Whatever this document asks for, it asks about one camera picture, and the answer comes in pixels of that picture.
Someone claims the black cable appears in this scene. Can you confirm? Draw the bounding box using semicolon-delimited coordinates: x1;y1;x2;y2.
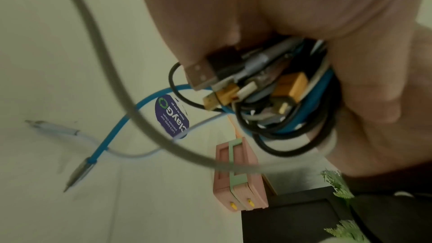
202;72;338;158
167;47;247;111

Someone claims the pink box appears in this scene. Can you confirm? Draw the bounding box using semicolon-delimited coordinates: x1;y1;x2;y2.
213;137;270;213

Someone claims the white table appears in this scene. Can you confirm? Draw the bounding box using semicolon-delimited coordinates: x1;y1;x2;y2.
0;0;281;243

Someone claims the person's left hand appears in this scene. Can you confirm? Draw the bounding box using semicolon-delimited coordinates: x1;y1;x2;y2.
130;0;432;179

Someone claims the black planter box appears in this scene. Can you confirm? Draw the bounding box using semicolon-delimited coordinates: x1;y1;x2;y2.
241;175;432;243

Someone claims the green plant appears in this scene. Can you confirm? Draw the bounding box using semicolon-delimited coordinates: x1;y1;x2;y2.
320;168;372;243

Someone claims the round purple sticker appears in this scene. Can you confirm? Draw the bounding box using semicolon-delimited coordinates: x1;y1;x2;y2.
154;94;191;140

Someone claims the white cable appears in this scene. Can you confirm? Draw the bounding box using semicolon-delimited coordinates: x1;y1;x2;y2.
52;0;338;175
24;36;330;159

